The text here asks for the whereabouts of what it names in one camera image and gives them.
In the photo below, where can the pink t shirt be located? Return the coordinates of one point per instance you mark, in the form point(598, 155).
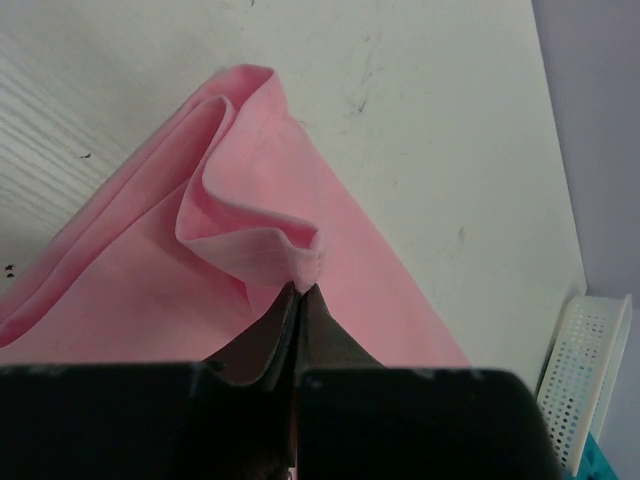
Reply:
point(191, 240)

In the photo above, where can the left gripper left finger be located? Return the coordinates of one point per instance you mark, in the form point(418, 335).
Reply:
point(224, 417)

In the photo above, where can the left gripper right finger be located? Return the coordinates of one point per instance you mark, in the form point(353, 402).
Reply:
point(360, 420)

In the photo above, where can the teal t shirt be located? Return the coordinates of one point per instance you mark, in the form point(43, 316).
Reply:
point(593, 463)

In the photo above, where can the white plastic basket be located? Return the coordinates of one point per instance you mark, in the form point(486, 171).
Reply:
point(581, 373)

